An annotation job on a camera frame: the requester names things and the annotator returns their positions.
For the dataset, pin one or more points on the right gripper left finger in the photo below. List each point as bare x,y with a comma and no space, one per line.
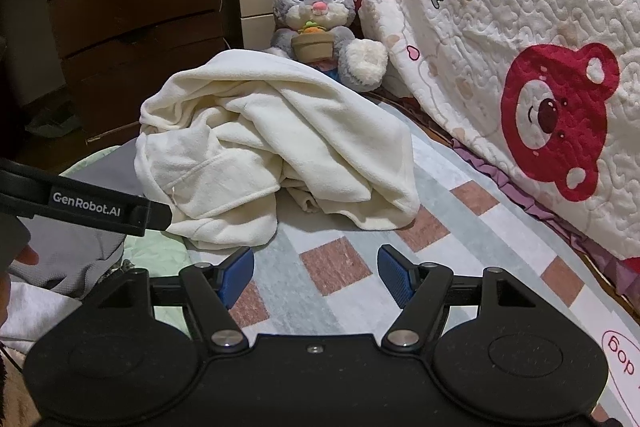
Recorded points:
211,291

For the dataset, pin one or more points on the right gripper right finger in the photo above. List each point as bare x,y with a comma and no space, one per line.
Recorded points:
420,292

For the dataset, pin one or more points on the cream fleece zip jacket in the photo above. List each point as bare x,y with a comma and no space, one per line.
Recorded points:
219,142

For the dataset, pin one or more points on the person's hand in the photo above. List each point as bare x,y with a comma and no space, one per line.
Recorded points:
27,256

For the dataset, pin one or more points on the light green bed sheet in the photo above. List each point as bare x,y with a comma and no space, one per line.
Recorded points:
162,254

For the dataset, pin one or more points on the grey garment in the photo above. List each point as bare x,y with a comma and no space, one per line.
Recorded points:
73,258

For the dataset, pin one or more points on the checkered grey pink blanket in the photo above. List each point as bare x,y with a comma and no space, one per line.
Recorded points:
531,337

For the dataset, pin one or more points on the dark wooden dresser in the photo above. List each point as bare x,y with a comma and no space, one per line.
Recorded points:
110,55

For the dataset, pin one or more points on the white bear print quilt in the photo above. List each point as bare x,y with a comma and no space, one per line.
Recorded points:
546,91

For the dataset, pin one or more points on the grey bunny plush toy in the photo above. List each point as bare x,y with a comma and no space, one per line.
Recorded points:
317,33

